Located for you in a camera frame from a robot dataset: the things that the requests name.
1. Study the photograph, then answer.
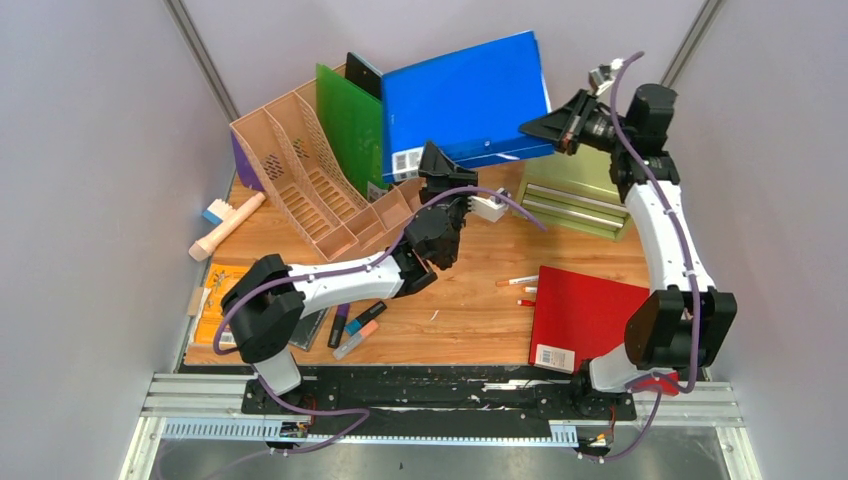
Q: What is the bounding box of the green translucent plastic folder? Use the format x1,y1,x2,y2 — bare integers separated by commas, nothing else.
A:
315,64,388,203

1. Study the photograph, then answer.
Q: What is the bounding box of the blue white eraser block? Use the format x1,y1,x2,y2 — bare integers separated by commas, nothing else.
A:
201,199,235,225

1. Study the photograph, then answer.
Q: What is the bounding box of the purple highlighter marker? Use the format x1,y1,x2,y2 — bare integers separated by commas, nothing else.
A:
327,303,350,349

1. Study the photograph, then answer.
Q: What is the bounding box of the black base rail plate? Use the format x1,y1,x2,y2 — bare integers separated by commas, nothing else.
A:
284,365,636,442

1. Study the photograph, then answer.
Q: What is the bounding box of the black clipboard blue back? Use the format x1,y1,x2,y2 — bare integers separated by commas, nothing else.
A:
345,52,382,101

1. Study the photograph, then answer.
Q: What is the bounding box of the blue highlighter marker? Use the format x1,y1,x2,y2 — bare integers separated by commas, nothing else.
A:
344,301,387,336

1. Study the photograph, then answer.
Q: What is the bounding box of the green metal drawer cabinet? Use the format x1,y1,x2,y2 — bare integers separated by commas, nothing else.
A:
516,146,633,242

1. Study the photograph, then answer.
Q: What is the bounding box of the orange highlighter marker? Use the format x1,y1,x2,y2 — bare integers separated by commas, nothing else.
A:
332,321,379,361

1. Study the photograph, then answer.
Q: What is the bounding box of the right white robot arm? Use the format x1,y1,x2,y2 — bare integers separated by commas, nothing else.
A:
519,83,738,418

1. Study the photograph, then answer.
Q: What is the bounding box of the orange yellow booklet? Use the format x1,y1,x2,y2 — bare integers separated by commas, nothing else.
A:
192,263,249,347

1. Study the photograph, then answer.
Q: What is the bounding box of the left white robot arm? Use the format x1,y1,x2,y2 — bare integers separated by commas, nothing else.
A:
221,142,479,413

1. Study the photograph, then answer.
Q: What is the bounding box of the beige plastic file organizer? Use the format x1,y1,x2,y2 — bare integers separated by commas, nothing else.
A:
230,80,423,262

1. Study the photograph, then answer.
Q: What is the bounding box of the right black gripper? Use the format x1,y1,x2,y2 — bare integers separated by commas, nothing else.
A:
520,89,633,155

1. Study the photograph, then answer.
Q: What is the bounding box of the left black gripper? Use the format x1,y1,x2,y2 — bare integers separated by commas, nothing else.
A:
417,141,477,265

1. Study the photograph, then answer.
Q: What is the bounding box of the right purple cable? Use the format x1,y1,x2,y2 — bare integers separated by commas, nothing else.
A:
576,51,704,464

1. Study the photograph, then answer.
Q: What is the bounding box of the beige rolled tube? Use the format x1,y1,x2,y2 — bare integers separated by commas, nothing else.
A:
188,192,266,262

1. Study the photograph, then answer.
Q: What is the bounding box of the black notebook with sticker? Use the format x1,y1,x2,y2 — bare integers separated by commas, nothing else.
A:
288,309,329,351

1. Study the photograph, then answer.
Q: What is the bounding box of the white orange marker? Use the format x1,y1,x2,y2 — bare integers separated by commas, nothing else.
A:
495,275,539,287

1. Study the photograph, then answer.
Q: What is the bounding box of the blue binder folder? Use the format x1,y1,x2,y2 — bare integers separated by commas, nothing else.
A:
381,31,554,183

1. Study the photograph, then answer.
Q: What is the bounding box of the red binder folder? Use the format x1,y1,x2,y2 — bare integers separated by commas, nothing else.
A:
528,266,697,395

